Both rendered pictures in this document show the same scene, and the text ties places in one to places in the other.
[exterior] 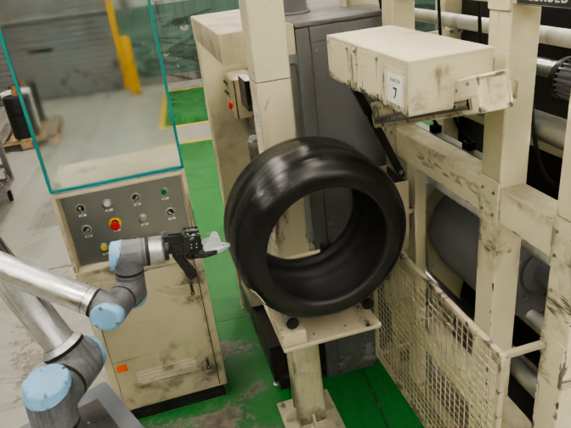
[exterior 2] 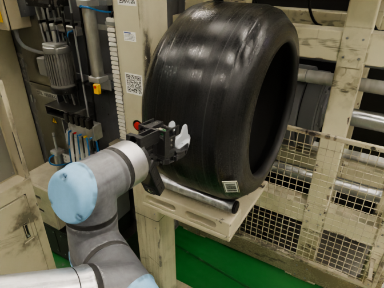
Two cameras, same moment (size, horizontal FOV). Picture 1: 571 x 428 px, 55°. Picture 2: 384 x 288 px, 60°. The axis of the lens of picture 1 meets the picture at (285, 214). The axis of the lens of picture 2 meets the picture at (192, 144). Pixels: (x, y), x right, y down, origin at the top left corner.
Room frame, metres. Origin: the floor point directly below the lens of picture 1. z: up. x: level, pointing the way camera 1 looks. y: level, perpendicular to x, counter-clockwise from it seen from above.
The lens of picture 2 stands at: (1.08, 0.72, 1.60)
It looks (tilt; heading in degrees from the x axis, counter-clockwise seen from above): 29 degrees down; 314
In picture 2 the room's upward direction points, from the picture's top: straight up
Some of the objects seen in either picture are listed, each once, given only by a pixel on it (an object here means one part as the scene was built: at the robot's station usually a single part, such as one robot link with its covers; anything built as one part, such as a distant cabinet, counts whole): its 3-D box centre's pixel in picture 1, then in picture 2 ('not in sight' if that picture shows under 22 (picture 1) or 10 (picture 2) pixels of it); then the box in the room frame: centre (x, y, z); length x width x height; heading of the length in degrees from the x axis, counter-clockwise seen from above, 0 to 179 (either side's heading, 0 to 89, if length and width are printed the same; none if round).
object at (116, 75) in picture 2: not in sight; (123, 85); (2.08, 0.05, 1.19); 0.05 x 0.04 x 0.48; 103
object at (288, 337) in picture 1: (281, 311); (189, 204); (1.73, 0.06, 0.84); 0.36 x 0.09 x 0.06; 13
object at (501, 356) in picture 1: (424, 354); (286, 196); (1.61, -0.45, 0.65); 0.90 x 0.02 x 0.70; 13
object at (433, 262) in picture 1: (451, 256); not in sight; (2.34, -0.79, 0.61); 0.33 x 0.06 x 0.86; 103
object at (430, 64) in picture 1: (398, 64); not in sight; (1.70, -0.39, 1.71); 0.61 x 0.25 x 0.15; 13
